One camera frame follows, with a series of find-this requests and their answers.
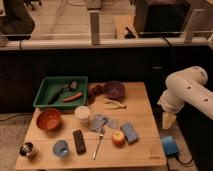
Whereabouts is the light blue towel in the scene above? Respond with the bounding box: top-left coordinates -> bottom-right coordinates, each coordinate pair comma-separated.
90,114 -> 118,133

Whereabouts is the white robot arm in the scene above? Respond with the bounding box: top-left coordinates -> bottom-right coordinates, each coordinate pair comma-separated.
157,66 -> 213,129

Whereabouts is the blue object on floor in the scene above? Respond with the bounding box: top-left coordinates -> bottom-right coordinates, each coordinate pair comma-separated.
161,136 -> 179,156

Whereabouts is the blue sponge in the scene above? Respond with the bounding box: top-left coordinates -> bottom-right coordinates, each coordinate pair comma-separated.
120,122 -> 139,144

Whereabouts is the wooden table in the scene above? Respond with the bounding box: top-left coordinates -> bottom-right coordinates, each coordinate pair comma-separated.
15,82 -> 166,171

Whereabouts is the red yellow apple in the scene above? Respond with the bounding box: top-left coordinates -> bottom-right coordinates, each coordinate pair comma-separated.
112,130 -> 125,146

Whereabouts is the purple bowl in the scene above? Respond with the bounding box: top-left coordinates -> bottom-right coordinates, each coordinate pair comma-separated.
103,81 -> 125,99

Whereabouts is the white cup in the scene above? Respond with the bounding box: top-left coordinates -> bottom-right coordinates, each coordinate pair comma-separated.
74,106 -> 91,124

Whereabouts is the black remote control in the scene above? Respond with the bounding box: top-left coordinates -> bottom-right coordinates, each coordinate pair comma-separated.
73,130 -> 86,154

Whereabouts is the orange carrot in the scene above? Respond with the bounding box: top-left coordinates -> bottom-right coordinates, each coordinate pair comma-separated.
62,92 -> 83,102

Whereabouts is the blue cup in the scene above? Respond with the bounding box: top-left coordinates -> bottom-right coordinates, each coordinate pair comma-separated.
53,140 -> 69,158

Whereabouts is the green plastic tray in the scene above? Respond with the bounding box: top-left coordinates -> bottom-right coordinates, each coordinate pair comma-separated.
33,76 -> 88,110

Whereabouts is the orange bowl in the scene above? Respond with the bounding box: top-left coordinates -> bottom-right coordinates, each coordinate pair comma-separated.
36,108 -> 62,131

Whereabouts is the silver metal cup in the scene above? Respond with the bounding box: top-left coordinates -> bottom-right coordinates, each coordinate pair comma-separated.
19,142 -> 36,158

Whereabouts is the black office chair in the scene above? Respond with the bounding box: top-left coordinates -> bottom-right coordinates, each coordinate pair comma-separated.
0,0 -> 35,36

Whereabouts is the black handled brush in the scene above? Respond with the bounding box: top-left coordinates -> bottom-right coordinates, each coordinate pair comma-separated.
47,81 -> 78,105

